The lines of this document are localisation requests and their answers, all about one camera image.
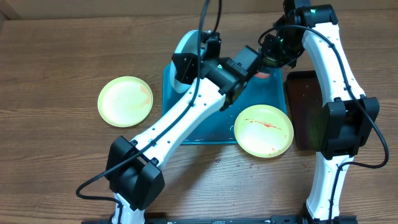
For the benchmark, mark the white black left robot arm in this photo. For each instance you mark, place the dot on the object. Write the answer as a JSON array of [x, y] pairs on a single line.
[[208, 83]]

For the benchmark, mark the dark brown rectangular tray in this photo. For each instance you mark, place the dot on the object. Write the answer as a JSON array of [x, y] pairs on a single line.
[[305, 101]]

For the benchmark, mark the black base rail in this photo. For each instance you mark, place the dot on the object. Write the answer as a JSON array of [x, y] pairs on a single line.
[[276, 219]]

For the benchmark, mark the yellow plate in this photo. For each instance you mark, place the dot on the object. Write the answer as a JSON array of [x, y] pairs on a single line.
[[125, 101], [263, 131]]

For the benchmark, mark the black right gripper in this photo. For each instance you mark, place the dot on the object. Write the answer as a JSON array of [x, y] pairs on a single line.
[[269, 57]]

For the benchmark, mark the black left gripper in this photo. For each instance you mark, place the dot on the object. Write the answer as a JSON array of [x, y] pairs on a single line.
[[182, 74]]

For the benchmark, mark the red sponge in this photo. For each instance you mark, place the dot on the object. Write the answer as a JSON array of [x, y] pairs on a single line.
[[262, 75]]

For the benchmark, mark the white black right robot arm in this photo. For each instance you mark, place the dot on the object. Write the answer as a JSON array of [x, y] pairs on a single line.
[[347, 116]]

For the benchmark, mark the teal plastic tray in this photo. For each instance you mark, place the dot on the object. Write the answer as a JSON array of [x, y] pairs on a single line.
[[218, 128]]

